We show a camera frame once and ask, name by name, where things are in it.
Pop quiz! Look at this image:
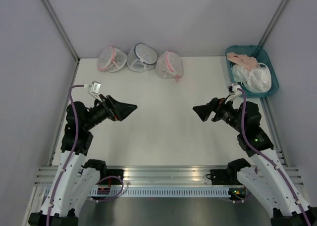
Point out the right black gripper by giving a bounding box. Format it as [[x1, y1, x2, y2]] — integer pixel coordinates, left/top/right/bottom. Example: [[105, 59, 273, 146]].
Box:
[[193, 94, 246, 133]]

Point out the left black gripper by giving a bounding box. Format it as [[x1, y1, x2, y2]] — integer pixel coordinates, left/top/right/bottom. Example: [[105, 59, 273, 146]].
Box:
[[83, 94, 137, 130]]

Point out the pink-zip mesh laundry bag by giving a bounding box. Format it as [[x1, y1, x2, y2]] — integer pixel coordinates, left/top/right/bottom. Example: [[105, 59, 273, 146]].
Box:
[[155, 51, 184, 81]]

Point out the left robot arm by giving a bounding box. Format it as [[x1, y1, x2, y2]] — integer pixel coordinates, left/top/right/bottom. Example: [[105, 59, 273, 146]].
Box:
[[28, 94, 137, 226]]

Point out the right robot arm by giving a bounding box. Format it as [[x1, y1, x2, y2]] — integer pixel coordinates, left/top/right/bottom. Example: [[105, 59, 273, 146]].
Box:
[[193, 98, 317, 226]]

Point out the pink-trim mesh laundry bag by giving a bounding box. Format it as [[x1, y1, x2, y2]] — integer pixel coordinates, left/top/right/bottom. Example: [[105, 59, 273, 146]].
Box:
[[97, 46, 127, 73]]

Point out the blue-trim mesh laundry bag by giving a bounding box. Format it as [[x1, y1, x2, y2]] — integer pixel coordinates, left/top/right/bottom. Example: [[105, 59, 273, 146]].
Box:
[[127, 43, 158, 72]]

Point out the white bra in basket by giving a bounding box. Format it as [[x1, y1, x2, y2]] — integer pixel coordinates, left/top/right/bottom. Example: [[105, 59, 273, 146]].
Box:
[[231, 62, 272, 93]]

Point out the teal plastic basket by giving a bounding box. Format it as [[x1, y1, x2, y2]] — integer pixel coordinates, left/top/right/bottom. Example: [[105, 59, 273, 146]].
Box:
[[225, 45, 279, 98]]

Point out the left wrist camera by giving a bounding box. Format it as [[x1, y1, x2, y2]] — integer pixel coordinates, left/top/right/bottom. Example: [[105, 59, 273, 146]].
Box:
[[84, 81, 101, 101]]

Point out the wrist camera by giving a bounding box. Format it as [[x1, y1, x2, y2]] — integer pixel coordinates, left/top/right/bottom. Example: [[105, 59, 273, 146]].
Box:
[[84, 81, 101, 101], [225, 83, 242, 103]]

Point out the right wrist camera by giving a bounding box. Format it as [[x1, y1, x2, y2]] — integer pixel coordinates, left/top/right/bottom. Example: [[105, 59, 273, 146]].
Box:
[[225, 83, 242, 103]]

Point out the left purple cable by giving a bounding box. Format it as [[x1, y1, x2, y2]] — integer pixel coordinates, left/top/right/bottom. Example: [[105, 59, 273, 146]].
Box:
[[46, 84, 86, 226]]

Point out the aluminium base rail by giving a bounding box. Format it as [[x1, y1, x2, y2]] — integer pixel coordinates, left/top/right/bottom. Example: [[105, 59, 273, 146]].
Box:
[[34, 166, 304, 187]]

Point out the slotted cable duct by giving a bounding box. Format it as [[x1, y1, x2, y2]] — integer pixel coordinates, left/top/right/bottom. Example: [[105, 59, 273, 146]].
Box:
[[88, 186, 231, 198]]

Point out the left aluminium frame post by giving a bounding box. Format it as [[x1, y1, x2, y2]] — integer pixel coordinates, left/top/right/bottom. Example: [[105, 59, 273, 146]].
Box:
[[40, 0, 80, 64]]

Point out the aluminium frame post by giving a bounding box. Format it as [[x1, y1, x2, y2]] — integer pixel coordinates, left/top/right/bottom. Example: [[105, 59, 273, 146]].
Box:
[[258, 0, 290, 48], [40, 0, 80, 64]]

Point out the right aluminium frame post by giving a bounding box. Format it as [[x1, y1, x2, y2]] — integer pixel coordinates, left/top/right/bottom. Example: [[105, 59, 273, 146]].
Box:
[[258, 0, 290, 48]]

